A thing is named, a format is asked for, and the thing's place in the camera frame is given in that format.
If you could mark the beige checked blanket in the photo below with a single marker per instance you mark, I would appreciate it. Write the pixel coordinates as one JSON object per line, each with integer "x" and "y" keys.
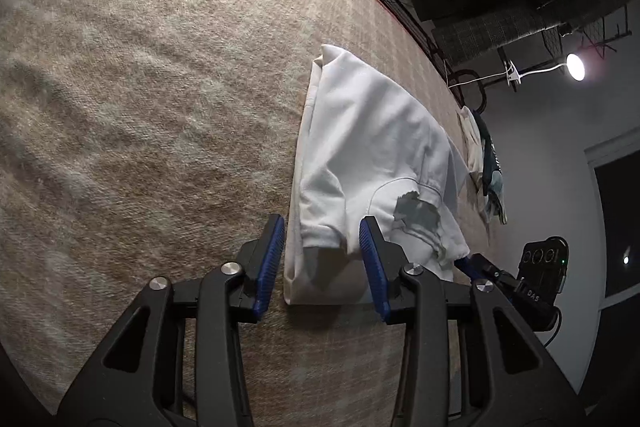
{"x": 125, "y": 107}

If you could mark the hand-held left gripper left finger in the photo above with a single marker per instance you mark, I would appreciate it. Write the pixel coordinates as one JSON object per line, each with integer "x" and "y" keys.
{"x": 267, "y": 267}

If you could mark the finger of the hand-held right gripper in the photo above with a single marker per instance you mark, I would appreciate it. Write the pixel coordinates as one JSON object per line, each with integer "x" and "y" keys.
{"x": 487, "y": 269}

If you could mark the black metal bed frame loop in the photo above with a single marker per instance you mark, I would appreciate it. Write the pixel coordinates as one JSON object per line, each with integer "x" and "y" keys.
{"x": 480, "y": 99}

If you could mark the white clip lamp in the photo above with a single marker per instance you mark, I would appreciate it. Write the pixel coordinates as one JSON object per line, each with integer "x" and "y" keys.
{"x": 576, "y": 67}

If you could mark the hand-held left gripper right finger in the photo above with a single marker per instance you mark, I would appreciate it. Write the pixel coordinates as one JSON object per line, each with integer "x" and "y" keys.
{"x": 372, "y": 267}

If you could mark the black metal clothes rack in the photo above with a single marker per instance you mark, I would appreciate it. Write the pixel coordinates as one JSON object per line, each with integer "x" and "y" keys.
{"x": 552, "y": 38}

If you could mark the window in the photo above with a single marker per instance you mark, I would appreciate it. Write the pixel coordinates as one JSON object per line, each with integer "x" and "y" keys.
{"x": 620, "y": 217}

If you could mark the white t-shirt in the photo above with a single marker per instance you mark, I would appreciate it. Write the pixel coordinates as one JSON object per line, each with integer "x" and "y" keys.
{"x": 370, "y": 132}

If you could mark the grey plaid coat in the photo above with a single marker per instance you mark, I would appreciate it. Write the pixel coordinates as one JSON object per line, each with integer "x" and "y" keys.
{"x": 480, "y": 37}

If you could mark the pile of clothes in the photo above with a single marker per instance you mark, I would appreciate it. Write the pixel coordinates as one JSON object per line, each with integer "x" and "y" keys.
{"x": 492, "y": 157}

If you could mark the pale blue folded garment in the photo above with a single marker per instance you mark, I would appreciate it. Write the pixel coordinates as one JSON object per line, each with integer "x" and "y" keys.
{"x": 494, "y": 208}

